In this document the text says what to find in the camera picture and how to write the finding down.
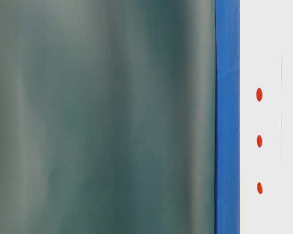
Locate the blue table cloth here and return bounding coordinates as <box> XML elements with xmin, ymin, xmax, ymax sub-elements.
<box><xmin>214</xmin><ymin>0</ymin><xmax>240</xmax><ymax>234</ymax></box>

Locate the white board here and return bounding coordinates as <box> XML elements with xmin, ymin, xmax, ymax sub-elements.
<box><xmin>240</xmin><ymin>0</ymin><xmax>293</xmax><ymax>234</ymax></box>

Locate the red dot mark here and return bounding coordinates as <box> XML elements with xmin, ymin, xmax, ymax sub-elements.
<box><xmin>256</xmin><ymin>88</ymin><xmax>263</xmax><ymax>102</ymax></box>
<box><xmin>256</xmin><ymin>135</ymin><xmax>263</xmax><ymax>148</ymax></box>
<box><xmin>257</xmin><ymin>182</ymin><xmax>263</xmax><ymax>194</ymax></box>

